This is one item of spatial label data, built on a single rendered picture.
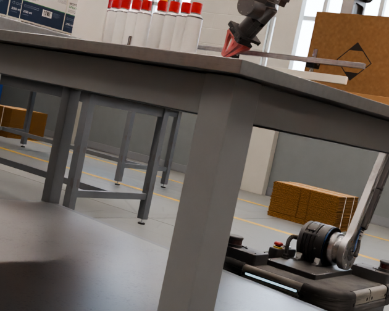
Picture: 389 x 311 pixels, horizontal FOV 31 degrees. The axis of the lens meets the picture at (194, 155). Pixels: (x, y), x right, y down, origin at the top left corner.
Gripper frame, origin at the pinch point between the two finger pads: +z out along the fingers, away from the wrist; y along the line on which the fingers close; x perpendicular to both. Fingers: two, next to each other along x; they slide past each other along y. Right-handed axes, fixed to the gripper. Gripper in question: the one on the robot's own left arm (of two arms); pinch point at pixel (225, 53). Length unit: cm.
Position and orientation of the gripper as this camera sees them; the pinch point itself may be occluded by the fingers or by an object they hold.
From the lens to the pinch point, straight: 211.8
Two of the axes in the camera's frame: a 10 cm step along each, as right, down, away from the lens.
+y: -6.6, -1.1, -7.4
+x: 4.3, 7.6, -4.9
